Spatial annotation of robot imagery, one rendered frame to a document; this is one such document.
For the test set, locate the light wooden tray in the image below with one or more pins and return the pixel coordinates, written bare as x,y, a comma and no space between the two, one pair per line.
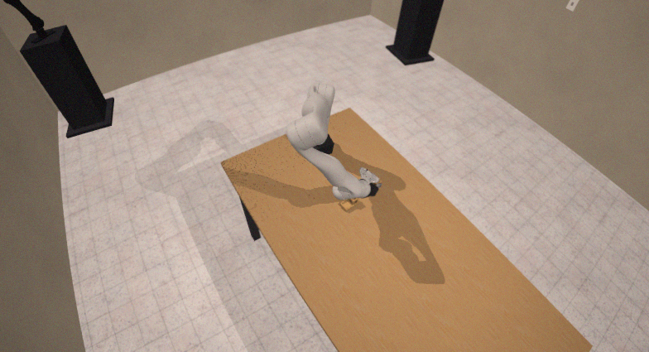
346,205

